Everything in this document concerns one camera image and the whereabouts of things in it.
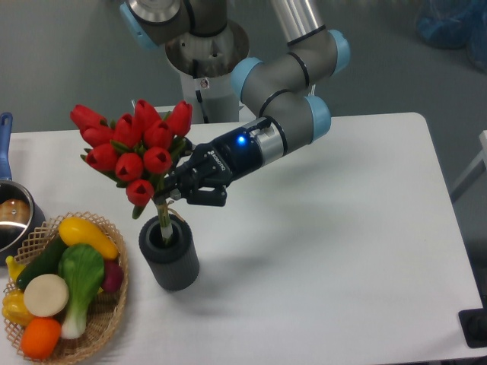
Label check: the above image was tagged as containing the white furniture edge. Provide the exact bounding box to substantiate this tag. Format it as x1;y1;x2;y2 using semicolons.
450;130;486;203

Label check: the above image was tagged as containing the purple red radish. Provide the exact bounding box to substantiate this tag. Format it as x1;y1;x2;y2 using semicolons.
100;261;124;293

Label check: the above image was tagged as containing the woven wicker basket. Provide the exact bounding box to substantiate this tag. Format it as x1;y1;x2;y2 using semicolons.
3;212;129;364

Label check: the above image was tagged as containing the yellow banana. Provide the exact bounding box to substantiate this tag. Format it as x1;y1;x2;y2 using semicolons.
5;255;26;282

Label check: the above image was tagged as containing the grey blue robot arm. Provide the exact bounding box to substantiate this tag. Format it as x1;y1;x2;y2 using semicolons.
120;1;350;206

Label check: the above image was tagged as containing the yellow bell pepper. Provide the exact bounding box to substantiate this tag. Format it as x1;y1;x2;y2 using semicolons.
2;289;34;327

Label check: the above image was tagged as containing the black device at table edge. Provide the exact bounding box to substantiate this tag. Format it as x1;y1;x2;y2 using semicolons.
458;308;486;348

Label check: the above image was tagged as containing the dark green cucumber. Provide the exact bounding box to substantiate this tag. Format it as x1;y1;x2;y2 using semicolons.
16;236;68;290

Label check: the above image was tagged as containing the blue handled saucepan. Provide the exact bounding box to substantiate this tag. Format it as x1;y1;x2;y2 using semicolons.
1;112;45;267

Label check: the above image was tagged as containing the green bok choy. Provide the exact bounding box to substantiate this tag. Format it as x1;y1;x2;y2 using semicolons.
58;243;104;340

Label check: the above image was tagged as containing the yellow squash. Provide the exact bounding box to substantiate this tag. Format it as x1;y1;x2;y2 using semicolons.
58;217;119;260

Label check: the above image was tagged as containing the blue plastic bag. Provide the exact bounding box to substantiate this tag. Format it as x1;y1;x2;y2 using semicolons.
414;1;486;72

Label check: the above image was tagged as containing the beige round bun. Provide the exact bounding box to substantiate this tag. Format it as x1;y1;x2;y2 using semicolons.
24;274;69;317

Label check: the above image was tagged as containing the red tulip bouquet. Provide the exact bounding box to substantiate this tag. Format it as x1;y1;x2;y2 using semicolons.
70;100;193;246

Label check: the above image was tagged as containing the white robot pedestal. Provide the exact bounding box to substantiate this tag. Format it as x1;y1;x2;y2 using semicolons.
131;21;317;129

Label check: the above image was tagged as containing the orange fruit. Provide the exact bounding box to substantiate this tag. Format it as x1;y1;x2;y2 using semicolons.
20;317;61;360

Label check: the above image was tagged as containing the dark grey ribbed vase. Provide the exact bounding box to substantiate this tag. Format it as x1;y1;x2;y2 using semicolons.
138;214;199;291

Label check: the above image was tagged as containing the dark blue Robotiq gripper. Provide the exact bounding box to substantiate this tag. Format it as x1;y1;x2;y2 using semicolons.
154;127;263;207

